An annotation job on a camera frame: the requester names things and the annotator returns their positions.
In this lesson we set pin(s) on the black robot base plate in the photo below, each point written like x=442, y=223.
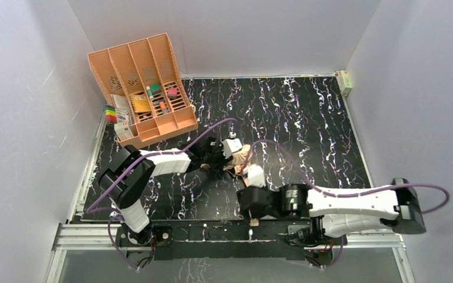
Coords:
x=169, y=240

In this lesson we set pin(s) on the white red small box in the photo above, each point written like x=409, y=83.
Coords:
x=123, y=130

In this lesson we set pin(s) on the beige folding umbrella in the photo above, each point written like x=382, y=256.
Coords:
x=234, y=167

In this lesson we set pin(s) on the yellow notebook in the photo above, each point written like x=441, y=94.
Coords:
x=140, y=102

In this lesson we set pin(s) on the pink black eraser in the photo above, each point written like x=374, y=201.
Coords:
x=172, y=93

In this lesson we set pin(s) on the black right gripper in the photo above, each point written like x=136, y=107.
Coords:
x=252, y=200

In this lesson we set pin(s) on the colourful marker set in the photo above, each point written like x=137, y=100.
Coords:
x=110, y=114

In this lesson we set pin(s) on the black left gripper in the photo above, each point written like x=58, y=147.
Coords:
x=214, y=155

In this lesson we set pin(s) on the green white box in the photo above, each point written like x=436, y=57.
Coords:
x=344, y=82

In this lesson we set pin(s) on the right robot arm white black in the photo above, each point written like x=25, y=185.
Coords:
x=351, y=207

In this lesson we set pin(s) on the orange plastic file organizer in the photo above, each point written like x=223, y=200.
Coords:
x=129, y=68

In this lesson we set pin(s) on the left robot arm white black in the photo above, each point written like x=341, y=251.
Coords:
x=133, y=168

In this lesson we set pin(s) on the white paper card pack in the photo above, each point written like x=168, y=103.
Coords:
x=121, y=103

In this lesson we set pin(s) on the green white glue stick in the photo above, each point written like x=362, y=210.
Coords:
x=149, y=93

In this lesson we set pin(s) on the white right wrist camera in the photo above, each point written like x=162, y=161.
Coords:
x=254, y=176

